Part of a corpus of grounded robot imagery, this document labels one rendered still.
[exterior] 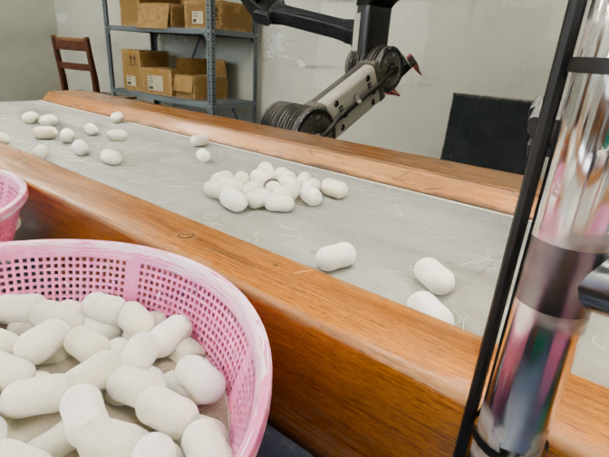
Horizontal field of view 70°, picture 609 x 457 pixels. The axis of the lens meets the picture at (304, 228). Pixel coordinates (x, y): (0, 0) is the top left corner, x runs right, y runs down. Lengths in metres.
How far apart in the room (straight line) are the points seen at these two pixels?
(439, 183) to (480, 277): 0.23
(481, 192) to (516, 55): 1.92
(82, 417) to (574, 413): 0.21
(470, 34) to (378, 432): 2.37
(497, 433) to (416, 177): 0.45
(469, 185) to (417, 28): 2.09
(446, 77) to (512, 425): 2.42
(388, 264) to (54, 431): 0.25
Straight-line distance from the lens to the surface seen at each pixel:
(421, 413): 0.23
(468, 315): 0.32
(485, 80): 2.50
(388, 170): 0.61
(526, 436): 0.18
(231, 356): 0.25
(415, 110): 2.61
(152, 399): 0.23
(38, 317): 0.32
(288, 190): 0.48
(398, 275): 0.36
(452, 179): 0.59
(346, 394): 0.25
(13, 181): 0.51
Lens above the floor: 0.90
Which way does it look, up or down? 22 degrees down
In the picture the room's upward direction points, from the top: 4 degrees clockwise
